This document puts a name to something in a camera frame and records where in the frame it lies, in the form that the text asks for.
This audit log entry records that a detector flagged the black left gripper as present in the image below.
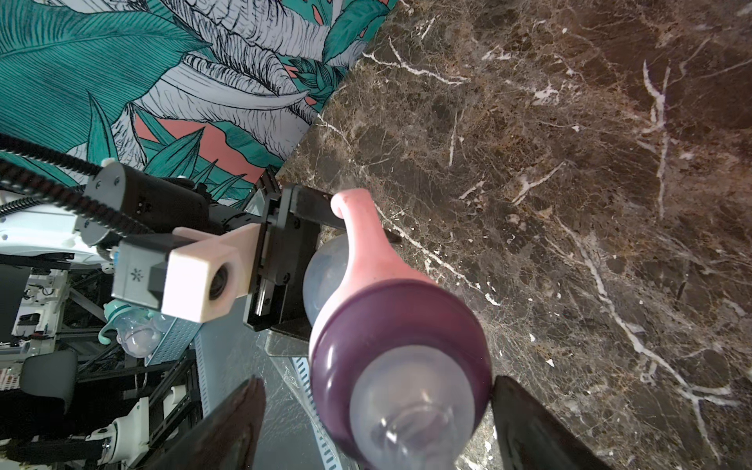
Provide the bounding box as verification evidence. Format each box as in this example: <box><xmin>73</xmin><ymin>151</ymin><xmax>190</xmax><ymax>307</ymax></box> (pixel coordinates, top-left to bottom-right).
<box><xmin>244</xmin><ymin>178</ymin><xmax>346</xmax><ymax>332</ymax></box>

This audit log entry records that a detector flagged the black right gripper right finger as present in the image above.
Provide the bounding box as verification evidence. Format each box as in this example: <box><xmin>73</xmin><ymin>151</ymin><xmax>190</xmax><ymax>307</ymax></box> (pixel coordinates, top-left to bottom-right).
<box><xmin>492</xmin><ymin>376</ymin><xmax>609</xmax><ymax>470</ymax></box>

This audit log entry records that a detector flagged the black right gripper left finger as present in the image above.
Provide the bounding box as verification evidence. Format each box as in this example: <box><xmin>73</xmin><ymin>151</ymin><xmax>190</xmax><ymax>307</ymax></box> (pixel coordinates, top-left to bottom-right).
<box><xmin>146</xmin><ymin>377</ymin><xmax>266</xmax><ymax>470</ymax></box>

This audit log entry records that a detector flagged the clear baby bottle body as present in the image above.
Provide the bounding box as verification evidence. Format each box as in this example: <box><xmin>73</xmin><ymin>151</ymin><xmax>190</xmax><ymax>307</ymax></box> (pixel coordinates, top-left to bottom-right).
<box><xmin>303</xmin><ymin>234</ymin><xmax>349</xmax><ymax>325</ymax></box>

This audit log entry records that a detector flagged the pink bottle handle ring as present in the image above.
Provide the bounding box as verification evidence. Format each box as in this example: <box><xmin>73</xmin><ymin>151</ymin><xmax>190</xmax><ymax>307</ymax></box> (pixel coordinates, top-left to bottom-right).
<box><xmin>307</xmin><ymin>187</ymin><xmax>436</xmax><ymax>354</ymax></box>

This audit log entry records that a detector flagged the purple collar with nipple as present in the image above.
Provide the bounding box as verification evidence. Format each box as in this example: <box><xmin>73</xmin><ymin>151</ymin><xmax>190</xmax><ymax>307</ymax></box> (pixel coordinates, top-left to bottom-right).
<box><xmin>309</xmin><ymin>280</ymin><xmax>492</xmax><ymax>469</ymax></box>

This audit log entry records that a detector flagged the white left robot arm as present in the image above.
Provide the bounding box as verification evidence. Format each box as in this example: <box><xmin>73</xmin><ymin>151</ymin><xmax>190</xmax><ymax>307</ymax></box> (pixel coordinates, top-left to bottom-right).
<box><xmin>1</xmin><ymin>162</ymin><xmax>409</xmax><ymax>330</ymax></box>

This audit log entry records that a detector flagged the spare teal baby bottle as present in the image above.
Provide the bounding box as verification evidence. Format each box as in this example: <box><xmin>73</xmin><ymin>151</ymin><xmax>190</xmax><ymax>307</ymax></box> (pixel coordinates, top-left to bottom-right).
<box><xmin>98</xmin><ymin>300</ymin><xmax>174</xmax><ymax>358</ymax></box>

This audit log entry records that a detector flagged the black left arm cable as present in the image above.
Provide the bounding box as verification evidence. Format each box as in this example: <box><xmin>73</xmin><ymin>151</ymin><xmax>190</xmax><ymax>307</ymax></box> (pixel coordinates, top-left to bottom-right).
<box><xmin>0</xmin><ymin>131</ymin><xmax>154</xmax><ymax>236</ymax></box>

